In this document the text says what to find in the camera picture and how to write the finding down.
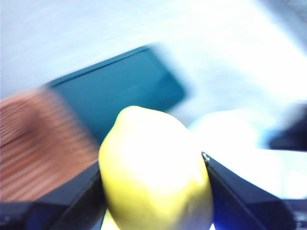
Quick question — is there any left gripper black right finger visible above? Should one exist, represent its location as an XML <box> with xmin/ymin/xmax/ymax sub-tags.
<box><xmin>201</xmin><ymin>151</ymin><xmax>296</xmax><ymax>230</ymax></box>

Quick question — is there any yellow lemon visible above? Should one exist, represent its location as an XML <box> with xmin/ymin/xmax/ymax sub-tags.
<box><xmin>98</xmin><ymin>105</ymin><xmax>214</xmax><ymax>230</ymax></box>

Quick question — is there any dark rectangular tray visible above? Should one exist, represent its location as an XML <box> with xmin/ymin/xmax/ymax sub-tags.
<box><xmin>47</xmin><ymin>45</ymin><xmax>187</xmax><ymax>147</ymax></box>

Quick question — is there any brown wicker basket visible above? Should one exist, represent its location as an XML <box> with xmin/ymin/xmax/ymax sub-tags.
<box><xmin>0</xmin><ymin>88</ymin><xmax>99</xmax><ymax>204</ymax></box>

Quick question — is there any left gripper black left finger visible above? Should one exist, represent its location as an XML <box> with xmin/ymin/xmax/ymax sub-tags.
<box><xmin>0</xmin><ymin>161</ymin><xmax>106</xmax><ymax>230</ymax></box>

